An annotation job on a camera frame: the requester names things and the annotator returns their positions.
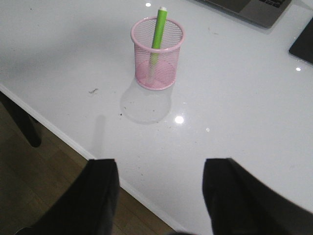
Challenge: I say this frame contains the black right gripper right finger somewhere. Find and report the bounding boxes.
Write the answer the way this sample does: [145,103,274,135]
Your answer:
[202,158,313,235]

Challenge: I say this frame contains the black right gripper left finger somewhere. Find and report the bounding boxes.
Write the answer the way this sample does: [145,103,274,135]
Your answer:
[16,159,120,235]

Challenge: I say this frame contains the green marker pen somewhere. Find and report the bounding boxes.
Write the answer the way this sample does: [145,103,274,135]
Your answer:
[148,6,168,84]

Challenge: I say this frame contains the pink mesh pen holder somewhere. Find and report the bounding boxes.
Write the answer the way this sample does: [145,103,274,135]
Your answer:
[131,16,185,91]

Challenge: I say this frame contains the black table leg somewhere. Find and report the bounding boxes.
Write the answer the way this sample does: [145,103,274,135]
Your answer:
[0,92,42,147]

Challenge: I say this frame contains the black mouse pad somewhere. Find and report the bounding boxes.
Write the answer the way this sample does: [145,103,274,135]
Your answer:
[289,19,313,64]

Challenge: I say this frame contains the grey laptop computer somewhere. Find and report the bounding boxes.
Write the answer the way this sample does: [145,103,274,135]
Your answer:
[199,0,291,28]

